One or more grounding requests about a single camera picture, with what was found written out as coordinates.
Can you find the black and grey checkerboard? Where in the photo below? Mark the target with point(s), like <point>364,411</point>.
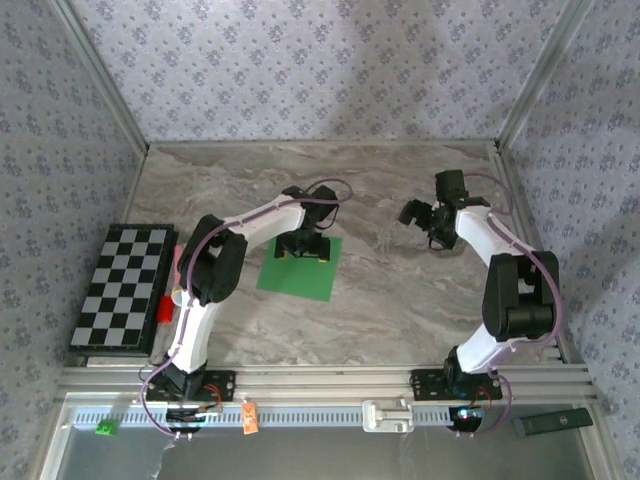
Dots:
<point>120,290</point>

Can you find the orange tag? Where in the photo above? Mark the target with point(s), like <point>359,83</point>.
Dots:
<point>250,419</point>

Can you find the white plastic bracket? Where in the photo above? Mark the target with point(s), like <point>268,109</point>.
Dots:
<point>387,416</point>

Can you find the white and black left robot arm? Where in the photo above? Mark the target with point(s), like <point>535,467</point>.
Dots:
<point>195,340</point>

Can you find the small green connector block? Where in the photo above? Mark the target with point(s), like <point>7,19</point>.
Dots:
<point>107,428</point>

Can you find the round black controller board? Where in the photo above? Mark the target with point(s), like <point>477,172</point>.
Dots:
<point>187,419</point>
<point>467,419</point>

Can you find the pink clear plastic bag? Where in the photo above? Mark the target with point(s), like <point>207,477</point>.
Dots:
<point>177,265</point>

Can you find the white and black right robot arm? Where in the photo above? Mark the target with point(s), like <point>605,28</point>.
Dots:
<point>480,240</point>

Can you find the small round pale object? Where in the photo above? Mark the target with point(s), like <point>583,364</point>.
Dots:
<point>178,298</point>

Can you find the aluminium frame post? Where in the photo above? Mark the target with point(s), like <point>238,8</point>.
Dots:
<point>541,75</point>
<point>111,85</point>

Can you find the red block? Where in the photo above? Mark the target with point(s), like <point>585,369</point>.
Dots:
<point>164,310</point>

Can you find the aluminium mounting rail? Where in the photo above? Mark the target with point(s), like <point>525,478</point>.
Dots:
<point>325,382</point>

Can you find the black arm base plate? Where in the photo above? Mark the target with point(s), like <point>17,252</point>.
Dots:
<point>425,385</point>
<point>225,385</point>

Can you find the black remote control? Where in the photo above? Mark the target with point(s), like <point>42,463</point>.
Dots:
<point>552,422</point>

